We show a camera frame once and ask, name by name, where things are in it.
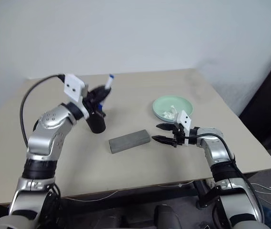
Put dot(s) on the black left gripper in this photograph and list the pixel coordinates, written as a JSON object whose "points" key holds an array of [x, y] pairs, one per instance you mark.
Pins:
{"points": [[91, 99]]}

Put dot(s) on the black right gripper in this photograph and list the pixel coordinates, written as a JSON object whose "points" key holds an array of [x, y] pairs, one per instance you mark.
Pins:
{"points": [[179, 136]]}

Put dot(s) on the white marker pen blue cap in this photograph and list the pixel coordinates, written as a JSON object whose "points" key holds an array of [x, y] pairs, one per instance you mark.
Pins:
{"points": [[109, 82], [100, 106]]}

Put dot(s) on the white tissue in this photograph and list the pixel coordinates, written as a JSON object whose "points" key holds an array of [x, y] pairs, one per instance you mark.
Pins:
{"points": [[169, 114]]}

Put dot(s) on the mint green plate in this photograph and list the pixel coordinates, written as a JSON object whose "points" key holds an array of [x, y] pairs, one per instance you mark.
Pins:
{"points": [[171, 102]]}

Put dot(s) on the grey translucent glasses case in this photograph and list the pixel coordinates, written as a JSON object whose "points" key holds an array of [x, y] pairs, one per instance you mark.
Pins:
{"points": [[129, 140]]}

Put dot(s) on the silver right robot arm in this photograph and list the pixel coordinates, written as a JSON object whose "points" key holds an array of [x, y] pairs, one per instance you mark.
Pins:
{"points": [[211, 145]]}

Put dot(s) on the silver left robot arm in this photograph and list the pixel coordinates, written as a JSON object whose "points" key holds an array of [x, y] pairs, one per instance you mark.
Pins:
{"points": [[49, 119]]}

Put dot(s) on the light blue plate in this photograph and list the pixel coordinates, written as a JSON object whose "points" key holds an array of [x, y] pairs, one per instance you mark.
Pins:
{"points": [[160, 118]]}

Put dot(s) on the black plastic cup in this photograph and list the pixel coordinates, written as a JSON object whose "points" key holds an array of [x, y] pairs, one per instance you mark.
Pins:
{"points": [[97, 125]]}

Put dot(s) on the dark grey rounded shape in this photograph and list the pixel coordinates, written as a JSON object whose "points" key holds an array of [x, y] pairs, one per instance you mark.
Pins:
{"points": [[168, 217]]}

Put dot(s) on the large black bag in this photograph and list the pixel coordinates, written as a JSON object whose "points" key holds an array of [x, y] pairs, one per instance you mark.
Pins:
{"points": [[263, 114]]}

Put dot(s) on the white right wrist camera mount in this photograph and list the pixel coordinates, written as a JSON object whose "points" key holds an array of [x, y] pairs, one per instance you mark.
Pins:
{"points": [[185, 119]]}

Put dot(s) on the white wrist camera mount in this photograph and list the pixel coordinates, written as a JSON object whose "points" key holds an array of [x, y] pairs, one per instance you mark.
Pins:
{"points": [[73, 87], [185, 119]]}

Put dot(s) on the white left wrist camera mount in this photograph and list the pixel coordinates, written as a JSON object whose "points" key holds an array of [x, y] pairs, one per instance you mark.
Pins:
{"points": [[73, 87]]}

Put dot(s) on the black metal table frame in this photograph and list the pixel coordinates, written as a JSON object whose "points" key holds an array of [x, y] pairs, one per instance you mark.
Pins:
{"points": [[204, 195]]}

